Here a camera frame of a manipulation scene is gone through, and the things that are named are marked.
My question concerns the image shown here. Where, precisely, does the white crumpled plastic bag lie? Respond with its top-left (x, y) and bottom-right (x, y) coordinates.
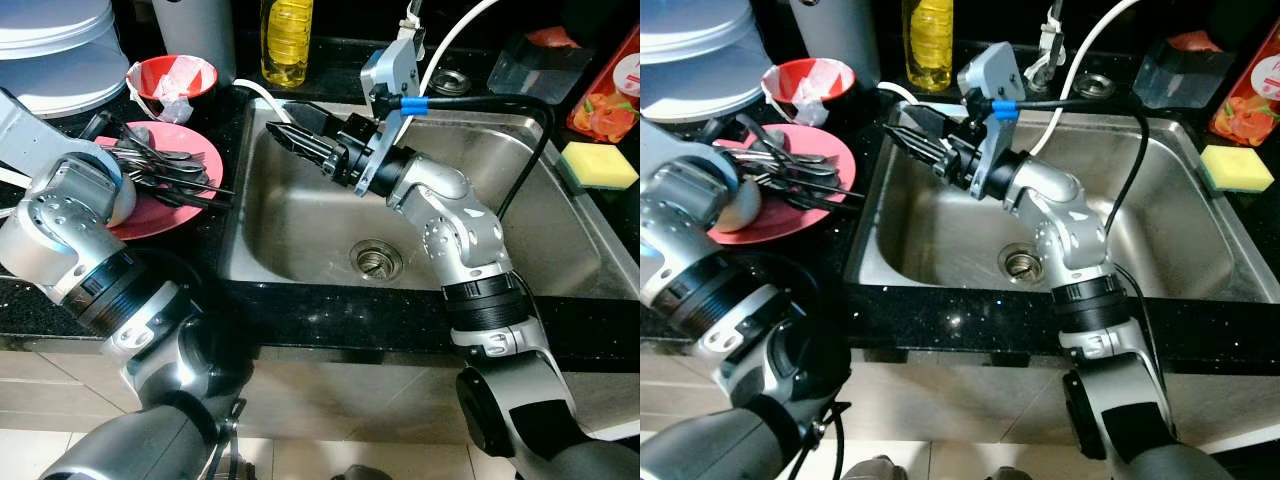
top-left (150, 60), bottom-right (211, 111)
top-left (785, 62), bottom-right (846, 111)

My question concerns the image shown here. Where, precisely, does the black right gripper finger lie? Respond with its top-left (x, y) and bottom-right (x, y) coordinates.
top-left (884, 126), bottom-right (944, 174)
top-left (904, 105), bottom-right (954, 140)
top-left (267, 124), bottom-right (333, 174)
top-left (290, 103), bottom-right (347, 141)

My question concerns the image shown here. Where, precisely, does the metal spoon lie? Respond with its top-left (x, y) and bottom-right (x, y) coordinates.
top-left (122, 125), bottom-right (196, 161)
top-left (735, 115), bottom-right (811, 161)

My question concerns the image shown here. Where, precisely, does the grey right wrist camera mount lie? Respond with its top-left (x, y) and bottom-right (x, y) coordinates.
top-left (958, 42), bottom-right (1026, 201)
top-left (358, 40), bottom-right (426, 198)

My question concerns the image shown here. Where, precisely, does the clear plastic box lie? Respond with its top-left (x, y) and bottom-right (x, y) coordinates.
top-left (1133, 30), bottom-right (1236, 109)
top-left (487, 27), bottom-right (596, 106)

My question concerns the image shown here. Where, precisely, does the red peach carton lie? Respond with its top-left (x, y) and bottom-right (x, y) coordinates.
top-left (1208, 45), bottom-right (1280, 149)
top-left (567, 25), bottom-right (641, 143)

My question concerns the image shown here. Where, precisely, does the beige cabinet front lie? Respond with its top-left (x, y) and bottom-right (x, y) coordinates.
top-left (0, 345), bottom-right (641, 446)
top-left (640, 350), bottom-right (1280, 451)

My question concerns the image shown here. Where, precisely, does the yellow sponge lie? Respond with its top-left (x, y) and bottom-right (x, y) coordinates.
top-left (560, 140), bottom-right (639, 191)
top-left (1198, 145), bottom-right (1276, 194)

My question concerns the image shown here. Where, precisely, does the yellow liquid plastic bottle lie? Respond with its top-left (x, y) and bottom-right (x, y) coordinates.
top-left (902, 0), bottom-right (956, 93)
top-left (260, 0), bottom-right (316, 89)

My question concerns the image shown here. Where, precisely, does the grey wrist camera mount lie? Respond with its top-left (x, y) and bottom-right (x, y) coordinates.
top-left (0, 88), bottom-right (138, 228)
top-left (358, 40), bottom-right (426, 198)
top-left (958, 42), bottom-right (1026, 201)
top-left (640, 115), bottom-right (769, 238)

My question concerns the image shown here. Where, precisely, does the metal fork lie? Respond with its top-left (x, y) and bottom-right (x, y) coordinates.
top-left (740, 145), bottom-right (836, 176)
top-left (112, 148), bottom-right (206, 173)
top-left (125, 160), bottom-right (216, 191)
top-left (755, 160), bottom-right (851, 191)

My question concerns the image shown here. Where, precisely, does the black cable with blue tape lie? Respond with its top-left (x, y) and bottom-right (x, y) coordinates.
top-left (375, 93), bottom-right (556, 216)
top-left (985, 95), bottom-right (1151, 301)

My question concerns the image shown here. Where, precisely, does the stainless steel sink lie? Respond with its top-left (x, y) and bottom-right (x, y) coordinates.
top-left (218, 98), bottom-right (641, 301)
top-left (845, 100), bottom-right (1280, 306)

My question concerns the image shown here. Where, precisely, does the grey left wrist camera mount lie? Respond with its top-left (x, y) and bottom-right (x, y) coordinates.
top-left (640, 115), bottom-right (769, 238)
top-left (0, 88), bottom-right (138, 228)

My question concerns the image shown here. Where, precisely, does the metal sink drain strainer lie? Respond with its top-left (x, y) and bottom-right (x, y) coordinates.
top-left (998, 242), bottom-right (1046, 283)
top-left (350, 238), bottom-right (403, 283)

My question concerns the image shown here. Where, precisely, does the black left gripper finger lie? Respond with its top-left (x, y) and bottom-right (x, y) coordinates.
top-left (158, 184), bottom-right (232, 210)
top-left (160, 167), bottom-right (237, 200)
top-left (790, 169), bottom-right (867, 205)
top-left (788, 189), bottom-right (863, 214)

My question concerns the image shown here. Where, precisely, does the red bowl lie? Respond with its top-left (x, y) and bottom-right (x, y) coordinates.
top-left (762, 57), bottom-right (858, 126)
top-left (125, 55), bottom-right (219, 126)

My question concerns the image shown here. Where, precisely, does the pink plate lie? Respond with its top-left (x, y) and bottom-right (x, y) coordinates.
top-left (95, 120), bottom-right (226, 241)
top-left (705, 122), bottom-right (859, 246)

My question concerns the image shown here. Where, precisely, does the white hose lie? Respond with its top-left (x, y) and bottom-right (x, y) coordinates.
top-left (232, 0), bottom-right (501, 126)
top-left (878, 0), bottom-right (1141, 156)

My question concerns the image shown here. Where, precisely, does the metal tap valve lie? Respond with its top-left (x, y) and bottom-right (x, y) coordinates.
top-left (398, 0), bottom-right (426, 46)
top-left (1035, 0), bottom-right (1066, 66)

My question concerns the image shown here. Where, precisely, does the grey water filter with spout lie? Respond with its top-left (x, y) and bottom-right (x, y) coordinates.
top-left (150, 0), bottom-right (238, 86)
top-left (790, 0), bottom-right (881, 86)

